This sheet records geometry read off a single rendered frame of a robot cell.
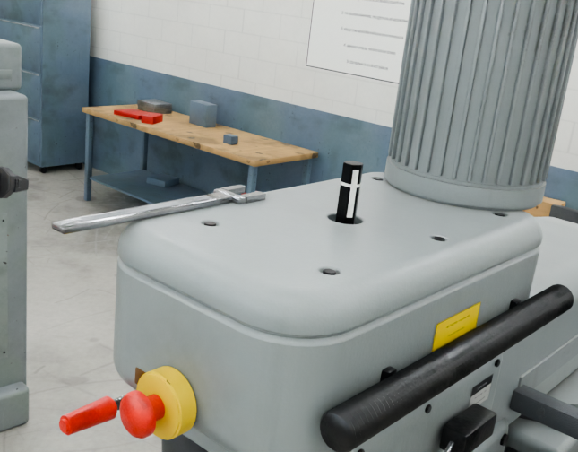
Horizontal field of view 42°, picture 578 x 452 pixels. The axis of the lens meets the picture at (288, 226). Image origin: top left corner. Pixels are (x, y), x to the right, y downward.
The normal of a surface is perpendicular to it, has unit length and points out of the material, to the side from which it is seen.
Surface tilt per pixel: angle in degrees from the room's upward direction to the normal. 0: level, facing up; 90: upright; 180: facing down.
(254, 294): 45
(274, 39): 90
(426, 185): 90
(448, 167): 90
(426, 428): 90
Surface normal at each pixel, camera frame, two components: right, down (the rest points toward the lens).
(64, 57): 0.75, 0.28
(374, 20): -0.65, 0.16
